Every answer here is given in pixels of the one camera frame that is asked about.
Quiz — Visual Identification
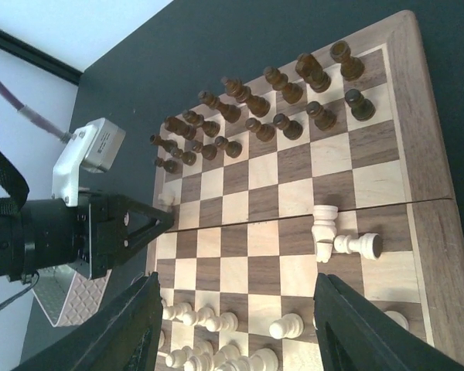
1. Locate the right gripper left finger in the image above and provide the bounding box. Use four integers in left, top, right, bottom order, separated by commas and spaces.
16, 272, 162, 370

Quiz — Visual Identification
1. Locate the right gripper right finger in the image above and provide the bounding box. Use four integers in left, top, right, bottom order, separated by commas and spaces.
313, 273, 464, 370

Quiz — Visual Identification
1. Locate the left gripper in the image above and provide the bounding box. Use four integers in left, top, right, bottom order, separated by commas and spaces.
21, 192, 175, 278

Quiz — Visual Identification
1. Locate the white pawn chess piece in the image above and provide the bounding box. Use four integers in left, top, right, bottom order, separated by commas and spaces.
333, 233, 383, 260

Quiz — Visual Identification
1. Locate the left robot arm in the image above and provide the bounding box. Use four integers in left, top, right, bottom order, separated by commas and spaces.
0, 119, 174, 283

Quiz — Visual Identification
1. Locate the white pawn near board edge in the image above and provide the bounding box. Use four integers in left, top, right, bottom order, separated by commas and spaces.
157, 192, 175, 207

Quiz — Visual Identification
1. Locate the pile of white chess pieces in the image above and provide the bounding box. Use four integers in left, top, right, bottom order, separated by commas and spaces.
158, 301, 411, 371

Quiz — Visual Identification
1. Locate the wooden chess board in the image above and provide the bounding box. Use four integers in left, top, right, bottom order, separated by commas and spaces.
145, 10, 464, 371

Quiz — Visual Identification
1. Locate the row of dark chess pieces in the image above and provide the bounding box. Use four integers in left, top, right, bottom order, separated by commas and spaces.
150, 40, 365, 165

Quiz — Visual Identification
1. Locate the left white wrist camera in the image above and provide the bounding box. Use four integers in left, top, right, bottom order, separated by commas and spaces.
52, 117, 126, 207

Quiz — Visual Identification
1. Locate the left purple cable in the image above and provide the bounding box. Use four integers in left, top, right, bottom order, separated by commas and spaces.
0, 63, 73, 144

